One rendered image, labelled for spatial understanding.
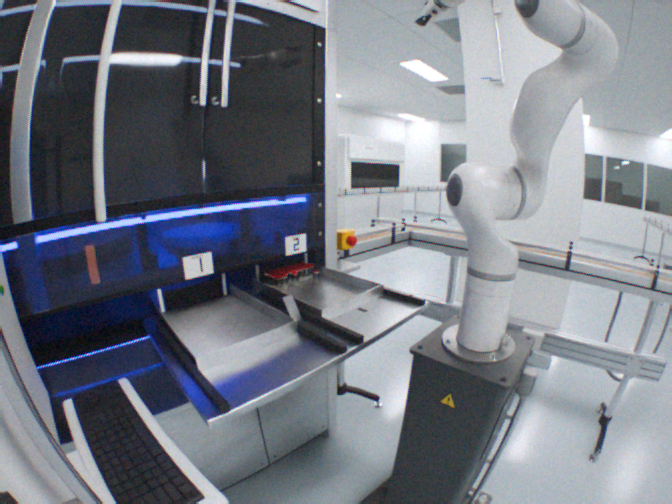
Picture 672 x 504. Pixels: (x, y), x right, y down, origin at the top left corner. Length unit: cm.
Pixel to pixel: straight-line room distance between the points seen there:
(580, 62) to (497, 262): 43
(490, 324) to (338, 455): 109
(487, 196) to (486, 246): 11
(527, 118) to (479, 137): 168
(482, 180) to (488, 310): 27
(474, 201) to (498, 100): 170
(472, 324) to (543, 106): 47
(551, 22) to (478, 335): 62
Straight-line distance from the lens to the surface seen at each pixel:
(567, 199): 212
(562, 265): 155
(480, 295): 69
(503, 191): 63
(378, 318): 83
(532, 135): 59
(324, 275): 114
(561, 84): 58
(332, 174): 111
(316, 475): 151
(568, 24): 53
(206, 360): 65
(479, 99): 230
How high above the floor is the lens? 125
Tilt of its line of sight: 14 degrees down
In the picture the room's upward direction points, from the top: straight up
